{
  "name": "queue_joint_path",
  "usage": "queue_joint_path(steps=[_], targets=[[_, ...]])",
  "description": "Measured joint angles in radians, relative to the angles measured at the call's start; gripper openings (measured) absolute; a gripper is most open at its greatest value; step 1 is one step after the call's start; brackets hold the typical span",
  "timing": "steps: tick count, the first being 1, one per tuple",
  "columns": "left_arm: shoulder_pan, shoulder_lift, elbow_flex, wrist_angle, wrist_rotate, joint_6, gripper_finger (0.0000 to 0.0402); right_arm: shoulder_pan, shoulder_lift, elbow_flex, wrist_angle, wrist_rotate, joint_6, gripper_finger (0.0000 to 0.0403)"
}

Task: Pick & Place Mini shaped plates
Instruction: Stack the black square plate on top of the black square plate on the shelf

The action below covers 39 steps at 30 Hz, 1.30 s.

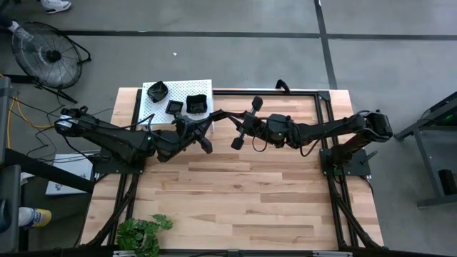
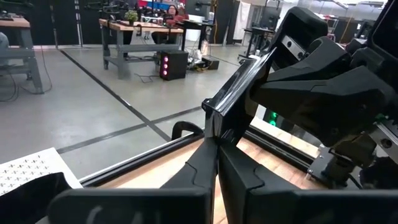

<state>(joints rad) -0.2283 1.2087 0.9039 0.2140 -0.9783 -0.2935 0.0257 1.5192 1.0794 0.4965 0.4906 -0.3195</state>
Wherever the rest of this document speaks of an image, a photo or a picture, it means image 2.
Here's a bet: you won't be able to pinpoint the small black floor box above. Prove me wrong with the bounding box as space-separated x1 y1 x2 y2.
201 55 220 71

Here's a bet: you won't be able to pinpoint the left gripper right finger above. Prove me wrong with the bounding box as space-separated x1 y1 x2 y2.
219 141 299 224

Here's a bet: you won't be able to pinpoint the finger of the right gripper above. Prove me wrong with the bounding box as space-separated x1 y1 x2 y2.
250 65 398 147
266 35 353 84

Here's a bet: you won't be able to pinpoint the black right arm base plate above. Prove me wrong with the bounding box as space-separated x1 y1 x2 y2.
307 146 343 187

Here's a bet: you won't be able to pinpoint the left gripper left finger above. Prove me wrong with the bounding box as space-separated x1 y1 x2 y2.
160 137 219 224

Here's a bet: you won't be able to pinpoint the person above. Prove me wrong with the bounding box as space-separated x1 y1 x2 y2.
166 4 189 28

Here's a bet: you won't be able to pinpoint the small square black plate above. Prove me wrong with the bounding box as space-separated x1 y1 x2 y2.
201 48 278 147

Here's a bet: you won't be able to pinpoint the black computer tower pink lights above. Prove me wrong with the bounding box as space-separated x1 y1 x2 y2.
159 49 190 82

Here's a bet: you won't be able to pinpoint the small potted plant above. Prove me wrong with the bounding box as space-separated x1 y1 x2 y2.
124 9 139 26

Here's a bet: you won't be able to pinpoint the black partition panels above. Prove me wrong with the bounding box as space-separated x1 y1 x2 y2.
30 0 105 47

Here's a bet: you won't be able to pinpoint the wooden top grey workbench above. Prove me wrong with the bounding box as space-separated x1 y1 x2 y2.
0 15 44 95
98 17 185 80

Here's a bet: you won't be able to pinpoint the black curved hook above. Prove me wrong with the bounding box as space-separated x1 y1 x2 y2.
170 120 205 141

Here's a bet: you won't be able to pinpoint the wavy square black plate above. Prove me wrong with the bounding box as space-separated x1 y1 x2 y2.
0 172 73 224

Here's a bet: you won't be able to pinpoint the white perforated metal shelf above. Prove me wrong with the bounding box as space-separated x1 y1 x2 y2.
0 147 83 197

